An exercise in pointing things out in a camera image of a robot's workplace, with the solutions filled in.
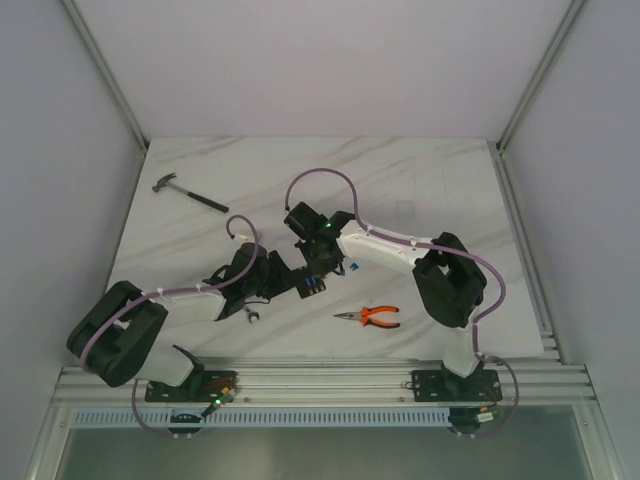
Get aluminium frame post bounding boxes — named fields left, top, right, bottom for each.
left=60, top=0, right=150, bottom=153
left=496, top=0, right=590, bottom=155

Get white slotted cable duct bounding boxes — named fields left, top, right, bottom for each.
left=71, top=406, right=451, bottom=429

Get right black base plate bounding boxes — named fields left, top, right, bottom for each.
left=408, top=366, right=503, bottom=403

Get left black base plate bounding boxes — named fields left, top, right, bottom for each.
left=144, top=370, right=237, bottom=403

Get clear plastic fuse box cover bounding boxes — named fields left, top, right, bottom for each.
left=395, top=200, right=417, bottom=222

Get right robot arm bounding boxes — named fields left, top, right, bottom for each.
left=284, top=202, right=487, bottom=399

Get left silver wrench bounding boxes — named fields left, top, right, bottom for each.
left=243, top=306, right=260, bottom=324

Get black fuse box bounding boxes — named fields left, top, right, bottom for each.
left=293, top=267, right=326, bottom=299

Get orange handled needle-nose pliers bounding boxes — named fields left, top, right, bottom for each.
left=334, top=306, right=401, bottom=330

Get claw hammer black handle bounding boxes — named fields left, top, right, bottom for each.
left=152, top=173, right=230, bottom=214

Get aluminium mounting rail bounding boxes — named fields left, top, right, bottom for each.
left=53, top=355, right=597, bottom=405

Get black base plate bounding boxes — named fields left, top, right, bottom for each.
left=144, top=370, right=237, bottom=403
left=408, top=366, right=503, bottom=403

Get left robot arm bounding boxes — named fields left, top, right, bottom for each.
left=66, top=243, right=310, bottom=402

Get right aluminium frame post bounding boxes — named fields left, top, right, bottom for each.
left=496, top=0, right=590, bottom=155

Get left aluminium frame post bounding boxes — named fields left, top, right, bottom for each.
left=60, top=0, right=150, bottom=153

